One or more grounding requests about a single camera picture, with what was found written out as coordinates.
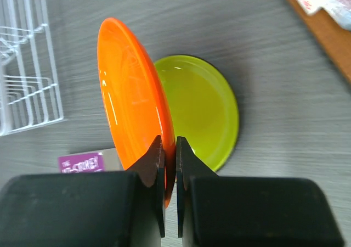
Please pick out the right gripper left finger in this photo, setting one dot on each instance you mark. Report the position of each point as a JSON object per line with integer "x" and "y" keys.
{"x": 116, "y": 208}

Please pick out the orange plate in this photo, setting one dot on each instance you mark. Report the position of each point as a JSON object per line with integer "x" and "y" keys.
{"x": 134, "y": 100}

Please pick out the orange wooden rack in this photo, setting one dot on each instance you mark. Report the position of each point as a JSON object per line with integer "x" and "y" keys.
{"x": 334, "y": 40}

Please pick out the white wire dish rack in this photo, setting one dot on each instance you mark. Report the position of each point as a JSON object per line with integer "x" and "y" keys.
{"x": 30, "y": 93}

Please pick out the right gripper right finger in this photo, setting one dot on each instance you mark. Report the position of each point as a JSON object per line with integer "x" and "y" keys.
{"x": 218, "y": 210}

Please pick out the lime green plate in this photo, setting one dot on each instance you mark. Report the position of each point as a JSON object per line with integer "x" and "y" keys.
{"x": 203, "y": 107}

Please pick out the purple treehouse book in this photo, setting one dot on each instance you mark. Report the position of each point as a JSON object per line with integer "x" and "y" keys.
{"x": 92, "y": 161}

